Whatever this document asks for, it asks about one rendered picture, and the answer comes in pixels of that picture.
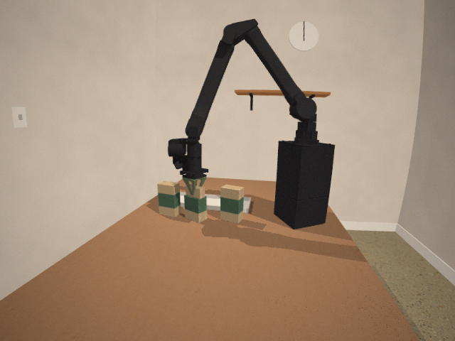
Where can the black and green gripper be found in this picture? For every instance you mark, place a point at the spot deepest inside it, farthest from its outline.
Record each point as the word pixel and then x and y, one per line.
pixel 195 172

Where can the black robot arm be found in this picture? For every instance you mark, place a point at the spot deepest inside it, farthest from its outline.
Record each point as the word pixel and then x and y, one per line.
pixel 301 107

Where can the white rectangular tray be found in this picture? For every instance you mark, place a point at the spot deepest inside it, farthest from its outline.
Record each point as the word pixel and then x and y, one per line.
pixel 213 202

